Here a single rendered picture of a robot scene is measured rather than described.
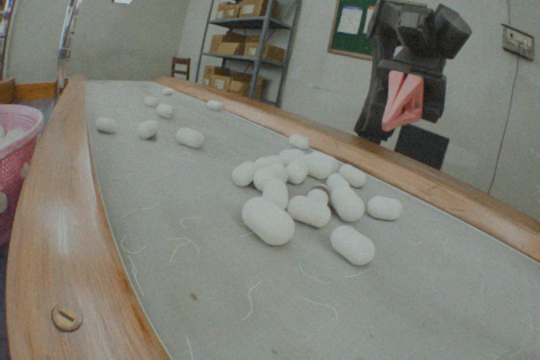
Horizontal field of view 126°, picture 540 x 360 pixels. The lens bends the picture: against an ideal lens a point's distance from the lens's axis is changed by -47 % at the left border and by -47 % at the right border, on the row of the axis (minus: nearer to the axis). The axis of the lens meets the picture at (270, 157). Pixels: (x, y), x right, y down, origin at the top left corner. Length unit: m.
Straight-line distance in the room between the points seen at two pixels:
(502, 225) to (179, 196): 0.34
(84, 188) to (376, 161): 0.33
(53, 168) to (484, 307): 0.30
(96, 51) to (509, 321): 4.64
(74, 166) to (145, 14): 4.64
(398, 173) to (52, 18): 4.55
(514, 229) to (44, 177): 0.43
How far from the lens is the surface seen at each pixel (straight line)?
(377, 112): 0.60
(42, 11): 4.60
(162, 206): 0.18
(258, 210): 0.15
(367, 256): 0.16
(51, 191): 0.15
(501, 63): 2.31
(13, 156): 0.24
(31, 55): 4.55
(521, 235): 0.35
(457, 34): 0.39
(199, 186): 0.21
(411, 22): 0.34
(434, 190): 0.34
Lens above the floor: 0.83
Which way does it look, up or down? 18 degrees down
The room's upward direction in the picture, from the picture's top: 12 degrees clockwise
